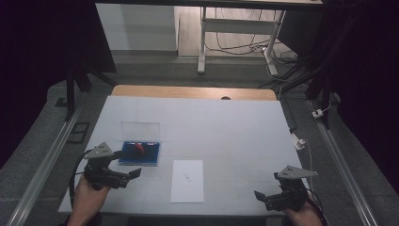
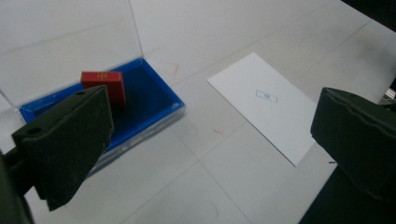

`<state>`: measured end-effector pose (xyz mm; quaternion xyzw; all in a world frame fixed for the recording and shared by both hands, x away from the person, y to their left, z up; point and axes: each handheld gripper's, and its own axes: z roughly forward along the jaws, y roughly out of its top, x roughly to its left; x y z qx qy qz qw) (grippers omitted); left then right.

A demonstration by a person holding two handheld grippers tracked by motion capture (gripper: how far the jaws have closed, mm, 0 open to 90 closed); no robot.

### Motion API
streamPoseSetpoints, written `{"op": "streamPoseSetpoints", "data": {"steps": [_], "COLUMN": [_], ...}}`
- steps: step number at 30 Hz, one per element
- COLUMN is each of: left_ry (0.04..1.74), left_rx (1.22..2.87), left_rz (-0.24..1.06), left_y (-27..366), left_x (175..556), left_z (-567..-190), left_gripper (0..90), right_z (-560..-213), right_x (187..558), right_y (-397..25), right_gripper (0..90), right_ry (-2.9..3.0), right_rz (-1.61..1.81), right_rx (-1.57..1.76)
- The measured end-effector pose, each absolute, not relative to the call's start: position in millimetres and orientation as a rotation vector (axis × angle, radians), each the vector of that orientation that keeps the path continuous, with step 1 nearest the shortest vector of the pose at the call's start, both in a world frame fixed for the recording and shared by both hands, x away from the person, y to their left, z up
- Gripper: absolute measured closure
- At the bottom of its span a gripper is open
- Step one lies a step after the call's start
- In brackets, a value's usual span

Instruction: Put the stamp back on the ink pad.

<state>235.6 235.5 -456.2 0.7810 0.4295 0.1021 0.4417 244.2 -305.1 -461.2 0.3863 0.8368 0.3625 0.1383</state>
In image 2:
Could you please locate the blue ink pad box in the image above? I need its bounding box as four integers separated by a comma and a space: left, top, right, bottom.
0, 0, 187, 179

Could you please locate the red stamp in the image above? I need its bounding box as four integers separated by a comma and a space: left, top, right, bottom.
80, 71, 127, 108

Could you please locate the white table cover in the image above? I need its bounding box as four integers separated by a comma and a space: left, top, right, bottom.
0, 0, 396, 224

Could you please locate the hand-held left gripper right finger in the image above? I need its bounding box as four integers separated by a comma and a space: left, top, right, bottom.
310, 87, 396, 203

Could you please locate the white paper sheet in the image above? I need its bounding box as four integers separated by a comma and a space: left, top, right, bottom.
206, 51, 318, 168

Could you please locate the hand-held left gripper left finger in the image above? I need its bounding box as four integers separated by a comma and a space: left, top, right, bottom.
11, 85, 115, 212

